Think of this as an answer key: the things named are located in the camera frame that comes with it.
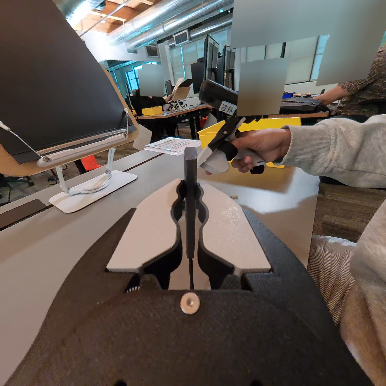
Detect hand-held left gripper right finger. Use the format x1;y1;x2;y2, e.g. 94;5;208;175
197;182;272;275

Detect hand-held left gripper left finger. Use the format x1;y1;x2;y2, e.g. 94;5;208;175
106;179;185;274

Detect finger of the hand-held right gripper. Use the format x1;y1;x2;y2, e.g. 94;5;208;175
197;116;246;168

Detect person's right forearm grey sleeve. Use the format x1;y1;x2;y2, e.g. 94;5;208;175
273;114;386;189

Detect person's right hand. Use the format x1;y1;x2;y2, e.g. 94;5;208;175
231;128;291;174

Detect black monitor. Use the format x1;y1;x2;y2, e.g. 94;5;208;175
222;45;238;91
203;35;221;88

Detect printed paper sheet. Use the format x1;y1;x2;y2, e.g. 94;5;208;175
144;137;202;156

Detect cardboard box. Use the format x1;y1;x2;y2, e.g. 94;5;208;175
169;78;192;102

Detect pale cardboard sheet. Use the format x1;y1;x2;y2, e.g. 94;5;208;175
133;125;152;151

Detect black bag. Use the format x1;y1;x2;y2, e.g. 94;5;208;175
280;97;330;114

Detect orange plastic item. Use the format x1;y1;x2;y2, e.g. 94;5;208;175
82;155;102;170

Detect person's beige trousers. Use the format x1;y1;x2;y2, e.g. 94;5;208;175
308;235;362;331

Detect person's grey sweatshirt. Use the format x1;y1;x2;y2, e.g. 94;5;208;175
339;199;386;386

